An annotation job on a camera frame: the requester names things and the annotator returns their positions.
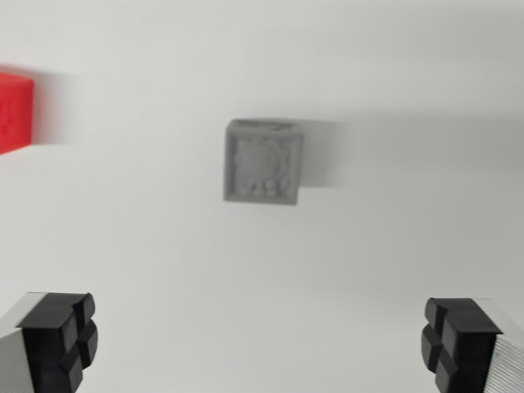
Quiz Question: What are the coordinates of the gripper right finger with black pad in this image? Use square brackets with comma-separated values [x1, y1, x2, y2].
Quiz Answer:
[419, 297, 524, 393]

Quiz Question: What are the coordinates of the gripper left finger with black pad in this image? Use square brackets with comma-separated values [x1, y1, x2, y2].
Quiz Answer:
[0, 291, 99, 393]

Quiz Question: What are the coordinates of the grey embossed rubber cube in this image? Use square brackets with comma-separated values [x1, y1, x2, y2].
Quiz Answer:
[222, 118, 306, 208]

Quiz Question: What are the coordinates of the red studded cube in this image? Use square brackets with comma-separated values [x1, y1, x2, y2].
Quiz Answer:
[0, 72, 34, 156]

